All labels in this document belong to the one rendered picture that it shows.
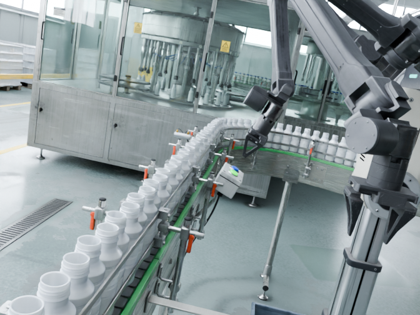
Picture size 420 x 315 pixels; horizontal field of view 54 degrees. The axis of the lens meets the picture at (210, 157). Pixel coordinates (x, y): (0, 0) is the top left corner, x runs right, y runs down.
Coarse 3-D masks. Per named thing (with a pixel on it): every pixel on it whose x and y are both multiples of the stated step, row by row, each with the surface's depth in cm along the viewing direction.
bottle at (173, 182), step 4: (164, 164) 115; (168, 164) 117; (172, 164) 117; (168, 168) 114; (172, 168) 114; (176, 168) 115; (172, 172) 114; (176, 172) 116; (172, 176) 114; (172, 180) 114; (176, 180) 116; (172, 184) 114; (176, 184) 115; (172, 188) 114; (172, 200) 116; (172, 204) 116; (168, 208) 116; (172, 208) 117
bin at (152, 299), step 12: (156, 300) 92; (168, 300) 93; (144, 312) 92; (192, 312) 91; (204, 312) 91; (216, 312) 92; (252, 312) 91; (264, 312) 95; (276, 312) 95; (288, 312) 94
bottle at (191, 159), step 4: (184, 148) 144; (188, 148) 142; (192, 148) 143; (192, 152) 143; (192, 156) 144; (192, 160) 143; (192, 164) 143; (192, 172) 145; (188, 180) 144; (188, 184) 145; (188, 192) 146
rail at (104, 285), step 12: (192, 168) 137; (156, 216) 92; (144, 252) 88; (120, 264) 69; (108, 276) 64; (132, 276) 80; (120, 288) 74; (96, 300) 60; (84, 312) 55; (108, 312) 68
